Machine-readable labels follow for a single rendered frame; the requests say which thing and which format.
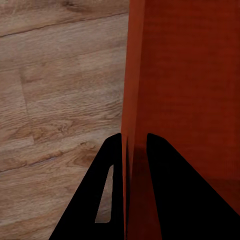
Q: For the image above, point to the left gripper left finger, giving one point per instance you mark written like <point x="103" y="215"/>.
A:
<point x="78" y="220"/>

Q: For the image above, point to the storage box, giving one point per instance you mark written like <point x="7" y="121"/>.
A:
<point x="182" y="83"/>

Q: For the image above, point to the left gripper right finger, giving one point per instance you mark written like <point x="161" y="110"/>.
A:
<point x="188" y="207"/>

